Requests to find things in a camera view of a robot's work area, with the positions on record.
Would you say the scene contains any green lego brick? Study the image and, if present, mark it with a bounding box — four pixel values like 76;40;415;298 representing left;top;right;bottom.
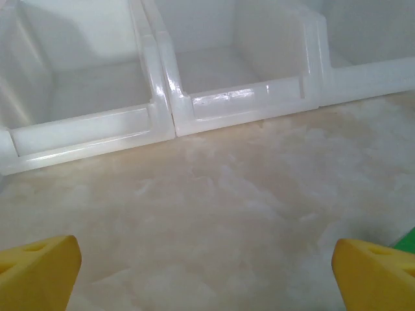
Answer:
390;226;415;257

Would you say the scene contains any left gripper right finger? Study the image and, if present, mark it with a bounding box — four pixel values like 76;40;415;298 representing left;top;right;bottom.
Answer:
331;238;415;311

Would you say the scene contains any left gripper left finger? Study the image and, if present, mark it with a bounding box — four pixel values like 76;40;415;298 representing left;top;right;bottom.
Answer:
0;235;82;311

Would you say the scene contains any white plastic bin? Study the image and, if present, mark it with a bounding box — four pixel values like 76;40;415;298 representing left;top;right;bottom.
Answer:
142;0;328;137
316;0;415;108
0;0;176;178

